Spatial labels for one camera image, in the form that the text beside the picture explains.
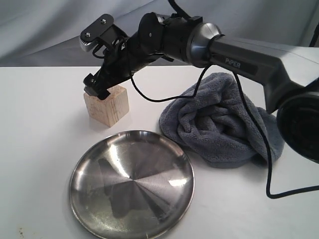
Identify wrist camera with black bracket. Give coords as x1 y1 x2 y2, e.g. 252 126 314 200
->
79 14 128 52

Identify light wooden cube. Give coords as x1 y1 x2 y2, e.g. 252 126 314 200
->
83 85 130 127

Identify black stand pole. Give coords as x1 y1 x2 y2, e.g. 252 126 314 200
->
309 24 319 47

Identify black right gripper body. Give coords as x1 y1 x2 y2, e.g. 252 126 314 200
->
92 34 173 92

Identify white backdrop cloth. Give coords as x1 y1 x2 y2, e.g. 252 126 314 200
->
0 0 319 67

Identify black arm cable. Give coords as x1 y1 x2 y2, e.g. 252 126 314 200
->
92 0 319 199

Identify grey terry towel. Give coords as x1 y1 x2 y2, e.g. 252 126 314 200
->
159 72 285 168

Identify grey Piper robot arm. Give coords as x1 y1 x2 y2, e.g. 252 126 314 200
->
79 12 319 162

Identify round stainless steel plate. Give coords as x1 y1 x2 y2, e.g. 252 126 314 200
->
68 130 195 239

